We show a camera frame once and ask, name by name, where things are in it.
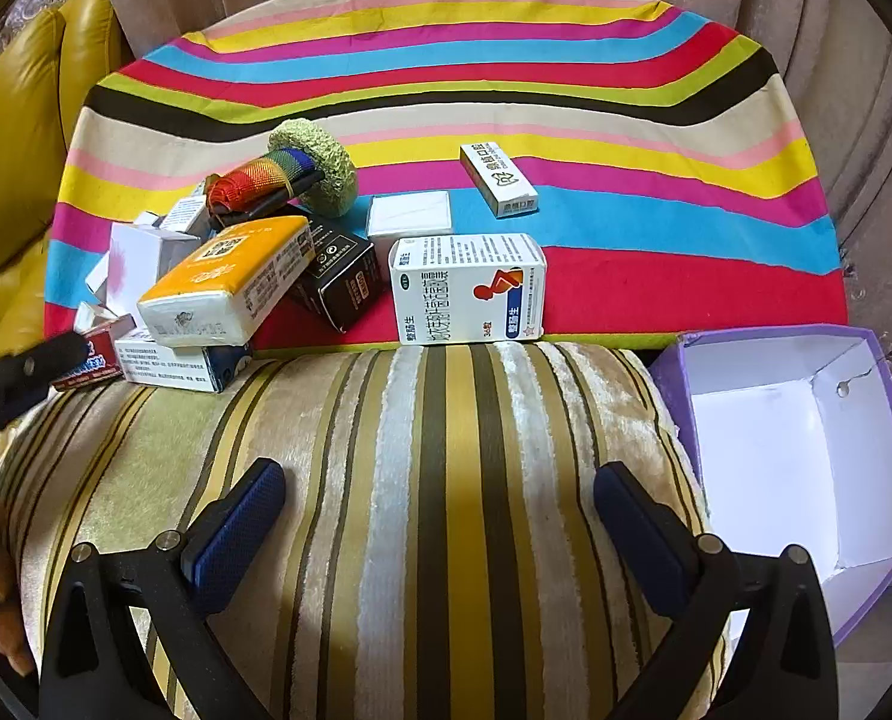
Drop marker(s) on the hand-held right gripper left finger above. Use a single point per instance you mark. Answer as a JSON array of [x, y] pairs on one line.
[[239, 525]]

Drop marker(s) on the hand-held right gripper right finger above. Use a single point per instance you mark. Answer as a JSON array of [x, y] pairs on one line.
[[637, 540]]

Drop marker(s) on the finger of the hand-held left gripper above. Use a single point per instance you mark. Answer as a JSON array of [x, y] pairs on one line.
[[11, 382]]

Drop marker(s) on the red white small box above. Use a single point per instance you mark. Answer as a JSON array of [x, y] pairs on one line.
[[93, 364]]

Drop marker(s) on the purple cardboard box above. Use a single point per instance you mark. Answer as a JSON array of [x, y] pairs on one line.
[[760, 457]]

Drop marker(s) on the teal and white box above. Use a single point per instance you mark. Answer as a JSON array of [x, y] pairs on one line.
[[168, 364]]

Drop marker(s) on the white box pink print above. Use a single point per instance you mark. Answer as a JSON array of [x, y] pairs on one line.
[[142, 262]]

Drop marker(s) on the orange tissue pack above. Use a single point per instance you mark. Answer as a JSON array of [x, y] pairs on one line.
[[221, 277]]

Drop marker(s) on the black carton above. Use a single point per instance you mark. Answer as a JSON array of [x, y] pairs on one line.
[[341, 270]]

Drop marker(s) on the white medicine box red figure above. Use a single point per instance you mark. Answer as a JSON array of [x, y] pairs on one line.
[[453, 292]]

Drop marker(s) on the small white box green print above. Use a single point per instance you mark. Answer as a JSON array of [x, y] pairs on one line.
[[502, 180]]

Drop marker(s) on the person's left hand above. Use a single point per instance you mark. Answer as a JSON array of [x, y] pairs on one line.
[[2, 574]]

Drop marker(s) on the yellow leather sofa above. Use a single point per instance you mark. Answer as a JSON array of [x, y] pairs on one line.
[[18, 127]]

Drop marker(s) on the multicolour striped tablecloth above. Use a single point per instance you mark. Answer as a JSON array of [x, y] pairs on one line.
[[603, 270]]

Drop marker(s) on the rainbow scrubber green sponge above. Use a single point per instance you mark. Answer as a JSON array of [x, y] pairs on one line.
[[333, 187]]

